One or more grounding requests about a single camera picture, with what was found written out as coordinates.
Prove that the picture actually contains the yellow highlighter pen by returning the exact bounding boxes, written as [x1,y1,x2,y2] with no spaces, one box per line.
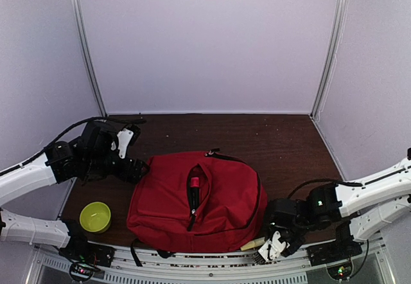
[240,237,265,251]

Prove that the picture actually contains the black pink highlighter pen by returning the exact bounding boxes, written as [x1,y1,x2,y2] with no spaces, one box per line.
[189,177,200,211]

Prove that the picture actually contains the red student backpack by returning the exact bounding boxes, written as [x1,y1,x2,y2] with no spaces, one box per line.
[127,150,268,254]

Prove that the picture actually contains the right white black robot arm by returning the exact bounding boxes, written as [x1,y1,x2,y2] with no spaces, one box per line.
[258,155,410,262]

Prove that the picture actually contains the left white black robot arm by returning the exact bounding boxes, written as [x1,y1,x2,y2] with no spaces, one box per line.
[1,117,149,261]

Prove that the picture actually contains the lime green plastic bowl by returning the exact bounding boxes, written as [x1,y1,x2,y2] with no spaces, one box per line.
[79,202,111,234]

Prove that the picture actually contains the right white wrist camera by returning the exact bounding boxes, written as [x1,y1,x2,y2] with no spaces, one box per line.
[254,231,288,265]

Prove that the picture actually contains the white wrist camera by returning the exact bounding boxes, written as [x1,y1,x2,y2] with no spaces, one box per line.
[111,124,141,159]
[254,231,288,265]

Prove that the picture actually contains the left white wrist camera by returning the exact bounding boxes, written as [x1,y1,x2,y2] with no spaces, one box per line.
[111,124,141,159]

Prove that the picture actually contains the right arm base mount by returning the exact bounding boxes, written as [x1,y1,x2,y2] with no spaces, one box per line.
[307,222,362,282]

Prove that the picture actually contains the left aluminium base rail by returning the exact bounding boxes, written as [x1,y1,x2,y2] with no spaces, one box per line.
[57,178,77,218]

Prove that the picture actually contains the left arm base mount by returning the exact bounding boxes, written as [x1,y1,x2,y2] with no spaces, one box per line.
[55,242,115,283]

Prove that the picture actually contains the front aluminium frame rail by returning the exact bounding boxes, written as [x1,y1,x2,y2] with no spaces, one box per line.
[31,229,386,284]

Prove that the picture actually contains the left aluminium corner post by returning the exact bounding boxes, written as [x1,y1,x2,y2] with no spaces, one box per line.
[71,0,108,116]

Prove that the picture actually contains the aluminium corner post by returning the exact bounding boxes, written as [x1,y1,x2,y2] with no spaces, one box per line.
[310,0,348,121]
[71,0,108,116]

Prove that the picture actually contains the right aluminium corner post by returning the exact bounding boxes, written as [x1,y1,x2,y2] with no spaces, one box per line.
[310,0,348,121]

